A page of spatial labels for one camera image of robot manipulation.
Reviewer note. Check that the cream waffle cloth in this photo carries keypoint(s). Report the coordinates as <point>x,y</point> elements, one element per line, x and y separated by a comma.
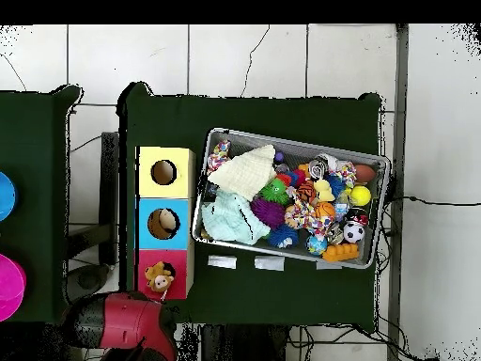
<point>244,173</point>

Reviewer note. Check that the dark green side table cloth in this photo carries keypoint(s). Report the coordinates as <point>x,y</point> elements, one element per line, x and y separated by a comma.
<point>37,150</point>

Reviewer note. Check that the brown monkey plush toy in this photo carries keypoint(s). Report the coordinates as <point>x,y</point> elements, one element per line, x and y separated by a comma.
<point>159,278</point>

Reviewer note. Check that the polka dot cloth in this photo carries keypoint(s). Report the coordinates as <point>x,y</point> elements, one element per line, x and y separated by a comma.
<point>218,156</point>

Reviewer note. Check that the orange plastic block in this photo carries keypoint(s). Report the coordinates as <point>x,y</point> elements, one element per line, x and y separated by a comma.
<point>340,252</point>

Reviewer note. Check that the black and white soccer ball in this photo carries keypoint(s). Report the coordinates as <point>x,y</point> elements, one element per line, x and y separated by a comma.
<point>354,232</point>

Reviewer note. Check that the blue round disc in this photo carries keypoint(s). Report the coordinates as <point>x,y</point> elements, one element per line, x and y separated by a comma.
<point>6,196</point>

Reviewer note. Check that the mint green cloth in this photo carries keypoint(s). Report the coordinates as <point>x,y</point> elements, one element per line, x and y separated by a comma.
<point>229,220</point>

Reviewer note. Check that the green spiky ball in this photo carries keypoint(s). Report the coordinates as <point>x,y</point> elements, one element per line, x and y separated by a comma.
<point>274,191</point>

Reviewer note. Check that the purple spiky ball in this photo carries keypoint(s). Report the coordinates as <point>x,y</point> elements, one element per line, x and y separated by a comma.
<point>267,212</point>

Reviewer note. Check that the white tape label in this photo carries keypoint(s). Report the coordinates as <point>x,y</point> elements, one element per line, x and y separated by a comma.
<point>221,262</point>
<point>328,265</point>
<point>269,263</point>

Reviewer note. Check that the yellow ball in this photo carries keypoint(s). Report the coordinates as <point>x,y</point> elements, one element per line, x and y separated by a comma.
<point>360,195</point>

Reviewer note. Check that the wooden box with three holes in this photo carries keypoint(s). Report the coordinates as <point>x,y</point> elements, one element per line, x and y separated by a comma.
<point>182,180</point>

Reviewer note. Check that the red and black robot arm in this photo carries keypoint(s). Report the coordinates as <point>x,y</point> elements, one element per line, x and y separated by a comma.
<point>124,323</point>

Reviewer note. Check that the magenta round disc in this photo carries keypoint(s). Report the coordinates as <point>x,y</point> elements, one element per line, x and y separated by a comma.
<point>11,287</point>

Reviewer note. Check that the orange toy basketball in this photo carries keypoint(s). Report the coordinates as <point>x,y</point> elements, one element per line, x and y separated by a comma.
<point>325,210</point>

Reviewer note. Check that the silver mesh bin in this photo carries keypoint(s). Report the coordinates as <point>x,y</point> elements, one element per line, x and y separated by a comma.
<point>300,148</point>

